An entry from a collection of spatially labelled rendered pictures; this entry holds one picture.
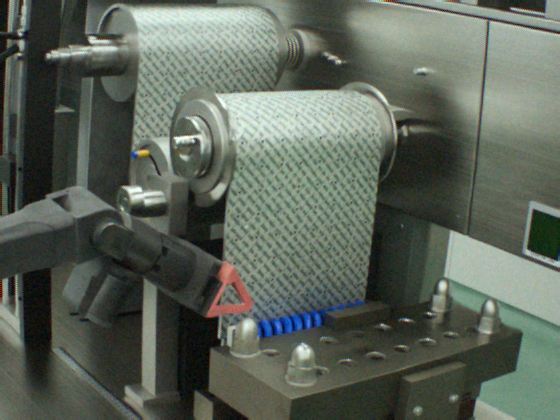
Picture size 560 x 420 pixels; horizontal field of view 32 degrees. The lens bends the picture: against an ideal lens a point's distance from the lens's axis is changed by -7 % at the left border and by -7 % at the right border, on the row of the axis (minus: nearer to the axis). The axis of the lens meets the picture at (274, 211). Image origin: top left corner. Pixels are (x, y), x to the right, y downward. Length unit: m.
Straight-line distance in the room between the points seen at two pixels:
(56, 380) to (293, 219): 0.41
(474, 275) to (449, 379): 3.34
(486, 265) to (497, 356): 3.18
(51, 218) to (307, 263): 0.40
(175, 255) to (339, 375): 0.23
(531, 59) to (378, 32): 0.30
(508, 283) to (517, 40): 3.20
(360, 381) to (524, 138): 0.38
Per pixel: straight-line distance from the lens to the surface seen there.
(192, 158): 1.23
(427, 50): 1.40
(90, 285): 1.13
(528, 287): 4.37
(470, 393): 1.35
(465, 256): 4.60
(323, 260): 1.33
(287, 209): 1.27
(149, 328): 1.33
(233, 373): 1.19
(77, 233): 1.06
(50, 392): 1.37
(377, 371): 1.19
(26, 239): 1.04
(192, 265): 1.18
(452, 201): 1.39
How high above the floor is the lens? 1.51
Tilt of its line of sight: 15 degrees down
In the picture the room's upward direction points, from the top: 5 degrees clockwise
